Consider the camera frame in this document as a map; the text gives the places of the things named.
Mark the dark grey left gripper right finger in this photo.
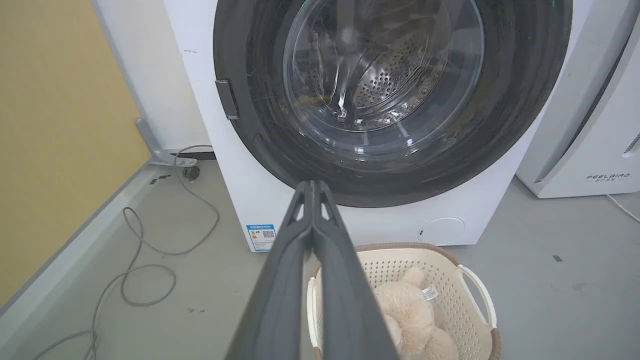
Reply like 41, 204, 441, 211
311, 180, 400, 360

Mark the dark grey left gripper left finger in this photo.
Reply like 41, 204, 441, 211
224, 180, 314, 360

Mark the round dark washing machine door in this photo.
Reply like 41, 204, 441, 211
213, 0, 574, 209

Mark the white front-load washing machine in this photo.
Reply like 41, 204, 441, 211
163, 0, 594, 253

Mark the energy label sticker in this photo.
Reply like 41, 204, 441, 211
246, 224, 277, 252

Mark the beige plush teddy bear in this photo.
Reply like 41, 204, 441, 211
372, 266, 460, 360

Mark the cream perforated laundry basket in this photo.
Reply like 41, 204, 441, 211
306, 242, 502, 360

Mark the grey metal partition foot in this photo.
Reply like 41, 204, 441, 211
135, 118, 198, 167

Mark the white Feelbird appliance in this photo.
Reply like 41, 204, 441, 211
515, 0, 640, 199

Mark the grey power cable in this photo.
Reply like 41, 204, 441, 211
31, 144, 221, 360

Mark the white thin cable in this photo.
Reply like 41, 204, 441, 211
605, 193, 640, 224

